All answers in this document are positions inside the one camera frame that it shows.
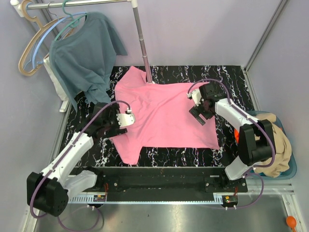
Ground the pink t-shirt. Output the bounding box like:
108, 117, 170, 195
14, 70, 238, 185
112, 66, 220, 165

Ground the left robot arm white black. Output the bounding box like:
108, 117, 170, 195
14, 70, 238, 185
27, 100, 135, 218

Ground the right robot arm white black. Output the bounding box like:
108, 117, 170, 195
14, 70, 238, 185
187, 83, 276, 192

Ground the teal t-shirt on hanger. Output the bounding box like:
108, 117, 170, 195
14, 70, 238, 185
49, 12, 127, 110

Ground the beige garment in basket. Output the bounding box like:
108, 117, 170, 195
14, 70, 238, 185
254, 113, 292, 178

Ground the light blue hanger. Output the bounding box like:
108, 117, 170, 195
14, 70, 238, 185
25, 11, 87, 73

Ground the green hanger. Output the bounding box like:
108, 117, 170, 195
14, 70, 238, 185
54, 0, 87, 41

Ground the blue laundry basket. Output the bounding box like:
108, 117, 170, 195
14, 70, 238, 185
248, 111, 297, 180

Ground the orange ball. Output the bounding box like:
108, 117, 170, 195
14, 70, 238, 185
286, 216, 297, 232

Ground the metal clothes rack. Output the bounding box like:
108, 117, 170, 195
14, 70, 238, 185
9, 0, 156, 112

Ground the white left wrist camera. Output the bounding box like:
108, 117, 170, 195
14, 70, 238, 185
116, 109, 136, 128

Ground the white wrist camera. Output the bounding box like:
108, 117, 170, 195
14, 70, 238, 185
187, 89, 202, 106
116, 109, 136, 128

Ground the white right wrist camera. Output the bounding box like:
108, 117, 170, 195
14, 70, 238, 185
187, 89, 202, 106

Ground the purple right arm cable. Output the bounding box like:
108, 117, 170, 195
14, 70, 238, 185
187, 78, 276, 210

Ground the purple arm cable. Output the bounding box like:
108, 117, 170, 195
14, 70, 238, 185
29, 101, 132, 230
187, 78, 276, 210

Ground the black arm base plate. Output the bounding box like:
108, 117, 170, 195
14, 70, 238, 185
83, 167, 248, 204

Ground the white slotted cable duct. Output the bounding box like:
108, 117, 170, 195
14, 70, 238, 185
68, 194, 107, 204

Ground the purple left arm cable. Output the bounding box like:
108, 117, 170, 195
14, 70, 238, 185
29, 101, 132, 230

